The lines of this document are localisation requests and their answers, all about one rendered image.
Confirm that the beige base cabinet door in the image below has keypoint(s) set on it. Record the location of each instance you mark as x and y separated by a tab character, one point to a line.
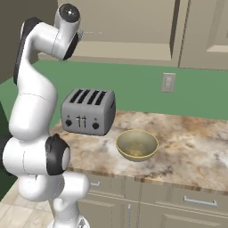
109	213
182	216

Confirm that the grey four-slot toaster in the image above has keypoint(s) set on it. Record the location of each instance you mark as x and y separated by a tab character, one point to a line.
87	114

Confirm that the grey wall outlet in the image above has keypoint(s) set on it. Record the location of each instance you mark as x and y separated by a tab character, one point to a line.
168	82

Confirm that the beige drawer front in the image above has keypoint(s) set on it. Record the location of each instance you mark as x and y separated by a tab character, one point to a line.
107	185
190	199

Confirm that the olive yellow-rimmed bowl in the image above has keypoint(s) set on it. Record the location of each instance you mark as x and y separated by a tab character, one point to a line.
136	146

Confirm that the beige wall cabinet door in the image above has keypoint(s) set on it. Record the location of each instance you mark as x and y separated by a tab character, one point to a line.
205	32
118	29

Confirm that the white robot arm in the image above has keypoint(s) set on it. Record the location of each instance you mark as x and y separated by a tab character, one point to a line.
32	109

